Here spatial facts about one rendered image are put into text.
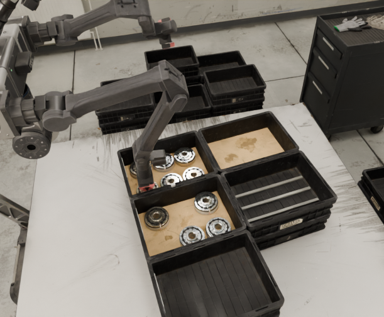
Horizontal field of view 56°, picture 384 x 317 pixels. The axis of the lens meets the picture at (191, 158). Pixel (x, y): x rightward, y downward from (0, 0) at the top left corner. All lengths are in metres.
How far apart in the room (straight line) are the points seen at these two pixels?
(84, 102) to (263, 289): 0.90
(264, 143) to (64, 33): 1.04
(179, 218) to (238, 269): 0.33
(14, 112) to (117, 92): 0.30
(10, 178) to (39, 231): 1.39
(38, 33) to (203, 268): 1.10
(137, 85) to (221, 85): 1.78
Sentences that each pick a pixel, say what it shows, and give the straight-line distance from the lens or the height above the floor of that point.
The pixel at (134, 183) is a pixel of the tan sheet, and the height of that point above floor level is 0.83.
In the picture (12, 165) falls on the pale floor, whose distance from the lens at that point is 3.31.
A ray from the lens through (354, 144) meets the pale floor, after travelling 3.23.
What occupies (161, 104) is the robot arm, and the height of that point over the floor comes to 1.39.
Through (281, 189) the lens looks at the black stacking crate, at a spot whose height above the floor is 0.83.
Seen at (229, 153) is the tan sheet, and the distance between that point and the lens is 1.81.
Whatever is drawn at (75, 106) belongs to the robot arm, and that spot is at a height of 1.46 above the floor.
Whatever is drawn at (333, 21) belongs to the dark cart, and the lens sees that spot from 2.96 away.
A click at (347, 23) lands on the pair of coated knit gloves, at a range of 2.89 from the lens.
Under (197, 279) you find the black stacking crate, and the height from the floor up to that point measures 0.83.
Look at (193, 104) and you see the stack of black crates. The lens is 2.82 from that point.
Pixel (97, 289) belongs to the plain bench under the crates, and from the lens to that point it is 1.63.
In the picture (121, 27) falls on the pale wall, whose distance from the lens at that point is 4.44.
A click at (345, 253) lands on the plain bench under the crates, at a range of 1.72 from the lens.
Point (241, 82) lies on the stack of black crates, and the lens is 2.87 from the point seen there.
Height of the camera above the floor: 2.13
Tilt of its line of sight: 47 degrees down
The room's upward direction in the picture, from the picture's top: 4 degrees counter-clockwise
